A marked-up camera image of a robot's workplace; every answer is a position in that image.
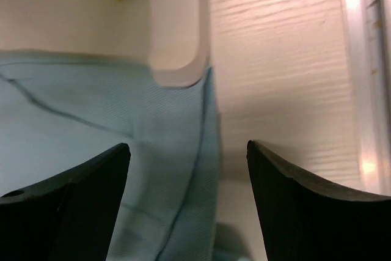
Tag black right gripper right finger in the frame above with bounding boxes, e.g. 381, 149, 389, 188
246, 141, 390, 260

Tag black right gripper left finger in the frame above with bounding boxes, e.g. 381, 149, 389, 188
1, 143, 131, 260

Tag light blue trousers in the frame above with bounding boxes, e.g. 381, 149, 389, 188
1, 52, 220, 260

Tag aluminium rail right side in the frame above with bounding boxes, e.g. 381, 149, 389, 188
342, 0, 390, 195

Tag white metal clothes rack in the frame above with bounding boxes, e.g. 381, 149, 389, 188
148, 0, 210, 87

